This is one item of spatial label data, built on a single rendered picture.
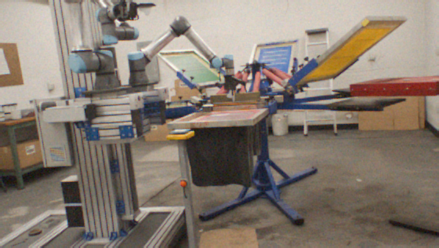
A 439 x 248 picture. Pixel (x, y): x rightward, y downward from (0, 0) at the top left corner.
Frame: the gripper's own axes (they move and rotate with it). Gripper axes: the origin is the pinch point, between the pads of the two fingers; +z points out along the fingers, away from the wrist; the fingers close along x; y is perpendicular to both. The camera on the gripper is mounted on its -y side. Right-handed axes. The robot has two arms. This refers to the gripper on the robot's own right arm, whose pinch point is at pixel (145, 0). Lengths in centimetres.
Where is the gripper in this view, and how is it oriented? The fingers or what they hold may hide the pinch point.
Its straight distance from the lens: 200.1
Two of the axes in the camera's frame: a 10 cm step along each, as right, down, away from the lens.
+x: -6.0, 0.4, -8.0
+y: 0.1, 10.0, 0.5
